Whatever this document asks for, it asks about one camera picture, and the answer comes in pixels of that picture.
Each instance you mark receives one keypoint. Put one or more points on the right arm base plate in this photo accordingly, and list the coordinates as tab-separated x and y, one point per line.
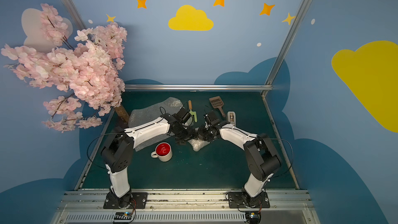
244	200

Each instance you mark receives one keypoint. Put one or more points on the white tape dispenser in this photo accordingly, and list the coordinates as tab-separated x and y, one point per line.
231	116

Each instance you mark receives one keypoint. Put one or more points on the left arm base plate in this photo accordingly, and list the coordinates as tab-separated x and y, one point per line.
131	200

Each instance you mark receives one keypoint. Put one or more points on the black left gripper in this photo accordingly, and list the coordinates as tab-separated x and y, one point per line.
186	134

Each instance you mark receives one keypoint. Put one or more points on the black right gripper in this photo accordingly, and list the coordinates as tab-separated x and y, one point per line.
203	134

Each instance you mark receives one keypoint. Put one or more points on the right aluminium frame post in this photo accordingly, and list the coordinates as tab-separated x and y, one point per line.
294	27

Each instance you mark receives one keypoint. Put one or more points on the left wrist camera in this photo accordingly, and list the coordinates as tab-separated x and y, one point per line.
184	117

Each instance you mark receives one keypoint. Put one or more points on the white mug red interior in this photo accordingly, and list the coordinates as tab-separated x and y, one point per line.
163	152

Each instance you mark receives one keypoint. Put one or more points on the brown slotted scoop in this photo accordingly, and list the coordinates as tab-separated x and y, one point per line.
217	103

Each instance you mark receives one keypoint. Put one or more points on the pink cherry blossom tree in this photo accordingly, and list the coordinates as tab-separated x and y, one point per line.
88	73

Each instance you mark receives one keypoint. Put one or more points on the right circuit board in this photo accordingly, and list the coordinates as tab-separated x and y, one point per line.
253	217

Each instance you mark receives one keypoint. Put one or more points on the circuit board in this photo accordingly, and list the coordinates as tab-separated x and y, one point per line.
122	218
253	217

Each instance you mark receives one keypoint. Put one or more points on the aluminium front rail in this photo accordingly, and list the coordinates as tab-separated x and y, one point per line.
186	207

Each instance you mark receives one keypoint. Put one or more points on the left circuit board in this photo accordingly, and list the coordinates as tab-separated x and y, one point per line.
122	218

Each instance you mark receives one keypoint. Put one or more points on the green fork wooden handle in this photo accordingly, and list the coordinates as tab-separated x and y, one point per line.
192	113

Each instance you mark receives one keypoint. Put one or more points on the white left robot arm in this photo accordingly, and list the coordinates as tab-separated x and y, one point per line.
117	153

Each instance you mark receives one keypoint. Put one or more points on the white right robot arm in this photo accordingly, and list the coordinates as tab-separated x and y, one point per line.
262	157

